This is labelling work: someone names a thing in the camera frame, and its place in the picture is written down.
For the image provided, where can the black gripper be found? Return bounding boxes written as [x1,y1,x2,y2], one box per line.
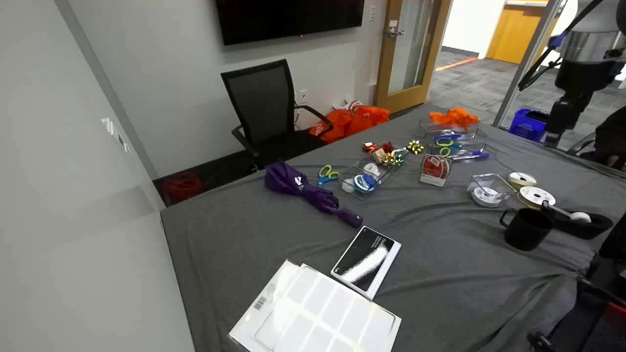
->
[547,90,594,143]

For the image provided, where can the red ribbon tape roll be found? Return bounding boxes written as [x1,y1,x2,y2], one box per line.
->
[421,155,453,180]

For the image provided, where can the dark sleeved forearm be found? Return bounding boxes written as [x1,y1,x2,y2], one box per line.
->
[594,106,626,168]

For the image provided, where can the small white ribbon spool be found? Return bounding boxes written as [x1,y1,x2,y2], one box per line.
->
[508,170,539,190]

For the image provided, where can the large white ribbon spool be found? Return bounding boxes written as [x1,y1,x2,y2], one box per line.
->
[519,184,558,209]

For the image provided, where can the long clear pen container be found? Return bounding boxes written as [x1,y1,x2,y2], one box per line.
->
[433,133,494,166]

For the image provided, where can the clear container with white ribbon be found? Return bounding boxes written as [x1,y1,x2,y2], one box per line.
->
[466,170,513,209]

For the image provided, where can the clear container with orange cloth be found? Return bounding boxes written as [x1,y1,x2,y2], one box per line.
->
[427,106,486,143]

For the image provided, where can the black tape dispenser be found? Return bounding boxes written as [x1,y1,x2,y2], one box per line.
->
[543,202,615,241]

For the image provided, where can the white ribbon roll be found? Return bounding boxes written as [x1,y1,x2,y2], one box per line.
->
[472,186,502,206]

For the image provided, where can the blue ribbon roll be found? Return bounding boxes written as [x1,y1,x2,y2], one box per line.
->
[353,172,382,196]

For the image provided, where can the clear container with blue ribbon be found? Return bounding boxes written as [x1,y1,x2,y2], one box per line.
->
[341,161,388,202]

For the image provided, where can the blue bin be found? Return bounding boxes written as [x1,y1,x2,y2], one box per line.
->
[508,108,553,145]

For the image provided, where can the blue pens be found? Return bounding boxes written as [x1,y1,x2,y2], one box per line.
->
[451,147,492,164]

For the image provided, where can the orange plastic object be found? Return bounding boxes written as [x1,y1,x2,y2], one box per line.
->
[427,106,482,131]

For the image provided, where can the black mug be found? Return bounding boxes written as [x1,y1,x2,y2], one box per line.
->
[500,206,556,252]

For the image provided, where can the colourful scissors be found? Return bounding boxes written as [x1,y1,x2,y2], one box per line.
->
[435,133,459,157]

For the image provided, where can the small red-white package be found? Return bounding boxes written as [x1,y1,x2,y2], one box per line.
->
[419,155,455,190]

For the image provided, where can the gold green gift bows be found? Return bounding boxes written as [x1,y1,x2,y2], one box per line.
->
[374,147,410,170]

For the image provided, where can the wooden door with glass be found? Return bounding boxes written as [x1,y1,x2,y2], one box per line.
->
[374,0,455,116]

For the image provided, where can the grey table cloth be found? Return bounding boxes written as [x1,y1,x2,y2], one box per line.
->
[159,104,626,352]

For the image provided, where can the orange bag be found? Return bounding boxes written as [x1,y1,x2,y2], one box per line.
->
[310,104,394,145]

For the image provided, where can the green blue scissors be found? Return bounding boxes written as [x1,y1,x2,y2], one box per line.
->
[318,162,343,188]

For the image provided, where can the black tablet box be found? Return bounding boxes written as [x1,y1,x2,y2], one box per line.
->
[329,223,404,301]

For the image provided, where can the purple folded umbrella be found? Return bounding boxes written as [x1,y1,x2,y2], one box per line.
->
[263,161,365,231]

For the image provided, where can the black office chair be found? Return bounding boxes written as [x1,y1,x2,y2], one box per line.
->
[220,57,337,172]

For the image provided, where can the white label sheet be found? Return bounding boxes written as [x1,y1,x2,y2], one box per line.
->
[228,258,404,352]

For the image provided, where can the black wall television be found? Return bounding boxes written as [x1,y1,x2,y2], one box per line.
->
[214,0,367,47]

